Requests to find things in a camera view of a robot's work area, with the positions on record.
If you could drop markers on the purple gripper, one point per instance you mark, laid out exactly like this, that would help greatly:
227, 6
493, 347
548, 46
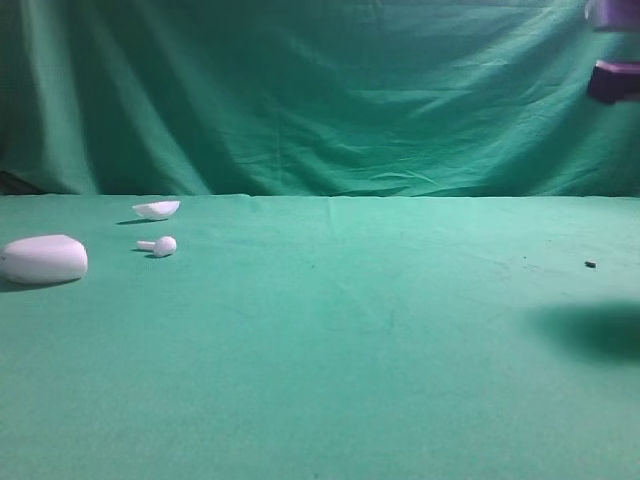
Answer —
613, 82

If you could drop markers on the white earbud case lid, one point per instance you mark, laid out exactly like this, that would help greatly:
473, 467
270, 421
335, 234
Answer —
157, 211

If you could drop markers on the white earbud near case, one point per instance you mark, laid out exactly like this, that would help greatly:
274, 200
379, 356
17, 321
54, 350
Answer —
162, 247

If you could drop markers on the white earbud case body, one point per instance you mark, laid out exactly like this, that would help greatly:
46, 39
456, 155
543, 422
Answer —
40, 260

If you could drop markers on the green table cloth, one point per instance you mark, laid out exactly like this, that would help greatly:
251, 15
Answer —
327, 338

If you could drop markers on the green backdrop cloth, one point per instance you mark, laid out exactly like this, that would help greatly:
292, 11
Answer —
321, 98

